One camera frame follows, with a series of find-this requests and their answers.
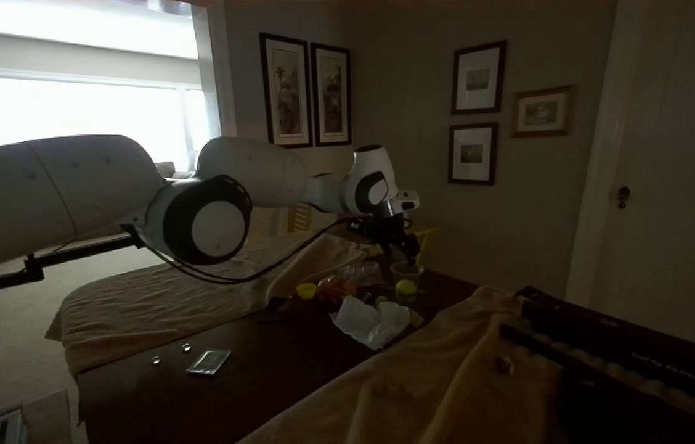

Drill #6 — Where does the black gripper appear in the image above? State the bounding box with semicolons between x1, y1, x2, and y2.
362;215;425;267

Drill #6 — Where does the yellow-green tennis ball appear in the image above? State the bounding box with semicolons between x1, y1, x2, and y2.
394;279;421;304

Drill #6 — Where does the yellow wooden chair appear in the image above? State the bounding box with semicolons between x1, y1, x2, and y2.
411;221;442;267

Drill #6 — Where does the crumpled clear plastic bag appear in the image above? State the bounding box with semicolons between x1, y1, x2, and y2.
343;257;393;290

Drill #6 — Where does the white crumpled cloth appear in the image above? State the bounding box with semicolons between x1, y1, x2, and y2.
331;293;425;352

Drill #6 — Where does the orange fruit toy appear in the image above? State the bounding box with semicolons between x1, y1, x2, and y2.
315;275;353;304

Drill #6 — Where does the small black framed picture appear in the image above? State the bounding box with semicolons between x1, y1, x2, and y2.
445;120;500;187
450;40;507;116

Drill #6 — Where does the beige towel cloth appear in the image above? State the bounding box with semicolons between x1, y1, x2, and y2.
238;280;572;444
44;232;367;378

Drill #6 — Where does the tall black framed picture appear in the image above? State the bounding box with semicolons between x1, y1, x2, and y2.
259;31;315;150
311;41;356;147

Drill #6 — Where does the brown framed picture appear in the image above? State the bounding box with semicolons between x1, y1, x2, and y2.
512;84;574;139

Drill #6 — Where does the white paper card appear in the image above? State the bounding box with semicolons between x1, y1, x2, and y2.
185;346;235;378

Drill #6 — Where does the long black bar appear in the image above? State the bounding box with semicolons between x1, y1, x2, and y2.
517;284;695;390

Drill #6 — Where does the black elongated device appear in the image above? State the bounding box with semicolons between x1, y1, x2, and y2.
498;315;695;444

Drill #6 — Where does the white room door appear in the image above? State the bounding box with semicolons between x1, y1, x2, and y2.
565;0;695;358

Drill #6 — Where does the large bright window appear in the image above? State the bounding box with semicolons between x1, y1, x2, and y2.
0;0;225;177

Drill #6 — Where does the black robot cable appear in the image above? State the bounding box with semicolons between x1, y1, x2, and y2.
121;216;353;287

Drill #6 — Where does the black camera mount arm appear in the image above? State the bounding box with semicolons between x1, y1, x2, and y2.
0;232;149;300

